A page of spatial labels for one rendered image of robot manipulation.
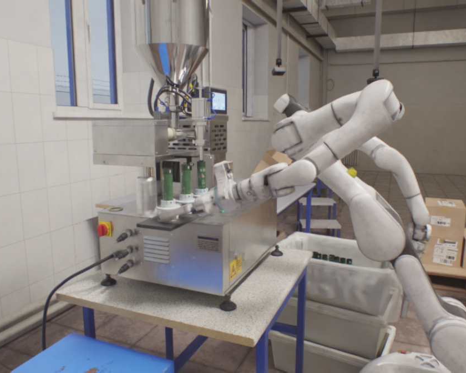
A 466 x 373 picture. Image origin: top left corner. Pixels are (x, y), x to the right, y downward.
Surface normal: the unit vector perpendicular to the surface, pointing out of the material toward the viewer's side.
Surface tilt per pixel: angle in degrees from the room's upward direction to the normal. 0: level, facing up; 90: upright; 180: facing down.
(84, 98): 90
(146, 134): 90
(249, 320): 0
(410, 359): 0
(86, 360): 0
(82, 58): 90
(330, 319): 96
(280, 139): 99
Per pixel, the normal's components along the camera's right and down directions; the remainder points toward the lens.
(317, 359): -0.52, 0.25
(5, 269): 0.92, 0.06
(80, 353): 0.00, -0.99
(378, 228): -0.29, 0.11
